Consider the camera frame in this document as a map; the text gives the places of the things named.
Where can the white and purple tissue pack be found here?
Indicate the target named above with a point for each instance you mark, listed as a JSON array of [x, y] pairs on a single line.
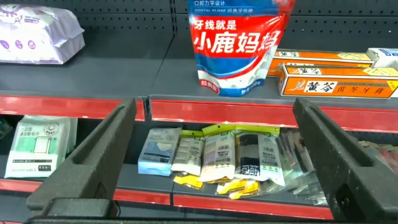
[[34, 34]]

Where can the yellow flat packet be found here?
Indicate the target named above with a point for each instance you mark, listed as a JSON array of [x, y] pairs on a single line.
[[239, 187], [189, 181]]

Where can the white and blue small box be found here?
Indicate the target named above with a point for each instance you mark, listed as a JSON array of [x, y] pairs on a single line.
[[382, 56]]

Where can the red and blue standing pouch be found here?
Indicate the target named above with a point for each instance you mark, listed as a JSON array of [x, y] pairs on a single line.
[[236, 46]]

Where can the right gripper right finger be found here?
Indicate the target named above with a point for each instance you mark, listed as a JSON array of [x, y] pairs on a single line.
[[351, 161]]

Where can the clear and red packet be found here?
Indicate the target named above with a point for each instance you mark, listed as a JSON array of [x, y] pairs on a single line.
[[384, 154]]

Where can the light blue underwear pack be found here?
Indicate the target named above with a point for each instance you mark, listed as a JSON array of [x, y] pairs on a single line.
[[157, 151]]

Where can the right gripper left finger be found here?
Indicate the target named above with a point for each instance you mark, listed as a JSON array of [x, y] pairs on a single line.
[[93, 161]]

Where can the green-topped dark sock pack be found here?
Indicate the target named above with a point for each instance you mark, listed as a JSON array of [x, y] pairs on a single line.
[[259, 158]]

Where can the clear plastic packet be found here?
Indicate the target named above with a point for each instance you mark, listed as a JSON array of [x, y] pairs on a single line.
[[298, 161]]

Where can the orange toothpaste box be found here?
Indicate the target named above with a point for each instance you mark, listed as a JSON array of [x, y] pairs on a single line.
[[339, 85], [317, 57]]

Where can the white and green towel pack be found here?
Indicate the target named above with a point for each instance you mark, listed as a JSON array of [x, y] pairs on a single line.
[[37, 147]]

